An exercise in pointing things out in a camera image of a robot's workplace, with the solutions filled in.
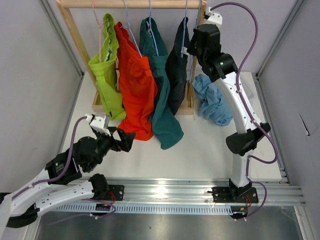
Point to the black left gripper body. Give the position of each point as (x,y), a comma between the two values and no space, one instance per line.
(107,143)

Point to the orange shorts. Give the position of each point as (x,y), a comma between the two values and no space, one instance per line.
(137,86)

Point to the aluminium mounting rail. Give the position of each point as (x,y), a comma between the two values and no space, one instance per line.
(197,197)

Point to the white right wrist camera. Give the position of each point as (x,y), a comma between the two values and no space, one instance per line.
(212,17)

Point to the light blue shorts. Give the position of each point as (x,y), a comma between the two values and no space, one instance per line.
(213,104)

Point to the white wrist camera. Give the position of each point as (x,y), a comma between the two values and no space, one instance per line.
(212,17)
(99,123)

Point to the pink wire hanger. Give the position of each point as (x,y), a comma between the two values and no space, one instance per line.
(98,27)

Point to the white plastic basket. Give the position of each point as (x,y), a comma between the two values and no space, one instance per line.
(245,78)

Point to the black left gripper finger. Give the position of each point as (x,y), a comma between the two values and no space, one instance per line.
(111,130)
(126,140)

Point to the teal shorts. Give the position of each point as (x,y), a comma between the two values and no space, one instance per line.
(165,126)

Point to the lime green shorts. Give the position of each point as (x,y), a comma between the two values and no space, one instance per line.
(105,69)

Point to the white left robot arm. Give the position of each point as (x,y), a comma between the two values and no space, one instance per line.
(50,189)

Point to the wooden clothes rack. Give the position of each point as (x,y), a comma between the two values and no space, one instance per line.
(188,105)

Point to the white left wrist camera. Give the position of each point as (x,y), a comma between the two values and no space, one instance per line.
(99,123)

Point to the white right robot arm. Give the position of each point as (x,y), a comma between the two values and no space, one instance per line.
(222,70)

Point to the dark navy shorts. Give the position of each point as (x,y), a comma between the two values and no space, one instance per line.
(176,70)

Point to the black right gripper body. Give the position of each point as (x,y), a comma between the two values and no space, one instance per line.
(193,49)

